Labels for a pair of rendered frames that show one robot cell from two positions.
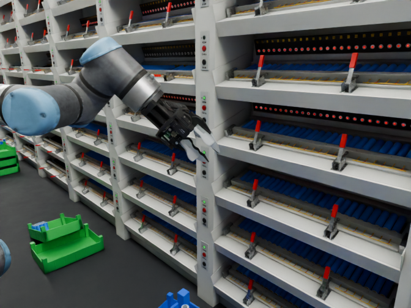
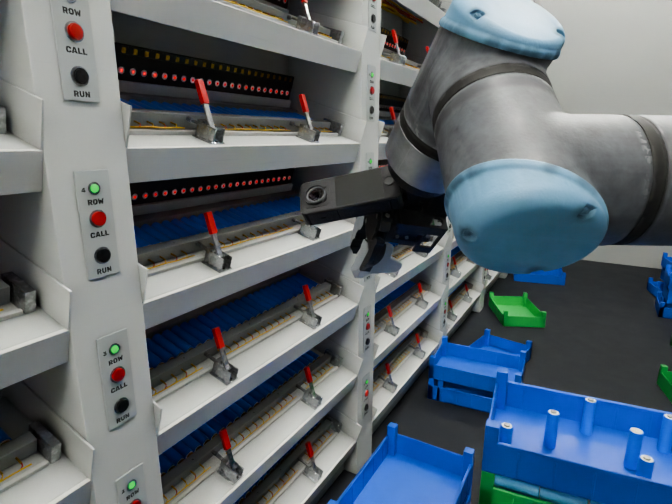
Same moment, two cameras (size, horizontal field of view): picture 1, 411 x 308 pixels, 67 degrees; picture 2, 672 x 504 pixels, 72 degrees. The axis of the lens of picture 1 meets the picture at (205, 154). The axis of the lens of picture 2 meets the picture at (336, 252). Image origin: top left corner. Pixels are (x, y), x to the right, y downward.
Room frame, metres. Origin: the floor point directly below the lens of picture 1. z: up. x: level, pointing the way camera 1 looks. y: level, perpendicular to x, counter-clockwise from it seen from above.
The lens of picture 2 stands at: (0.97, 0.57, 0.90)
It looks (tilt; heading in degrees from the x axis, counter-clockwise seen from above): 14 degrees down; 254
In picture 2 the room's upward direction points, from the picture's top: straight up
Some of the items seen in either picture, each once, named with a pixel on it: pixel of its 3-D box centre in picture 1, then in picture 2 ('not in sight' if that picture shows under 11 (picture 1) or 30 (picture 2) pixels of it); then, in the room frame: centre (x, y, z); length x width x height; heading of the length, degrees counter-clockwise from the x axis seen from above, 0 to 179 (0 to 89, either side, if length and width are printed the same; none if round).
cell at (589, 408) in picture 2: not in sight; (588, 415); (0.36, 0.02, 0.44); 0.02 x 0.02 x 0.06
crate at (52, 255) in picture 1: (68, 245); not in sight; (1.44, 0.72, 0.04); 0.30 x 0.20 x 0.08; 134
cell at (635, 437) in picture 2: not in sight; (633, 449); (0.36, 0.11, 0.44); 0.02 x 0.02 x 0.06
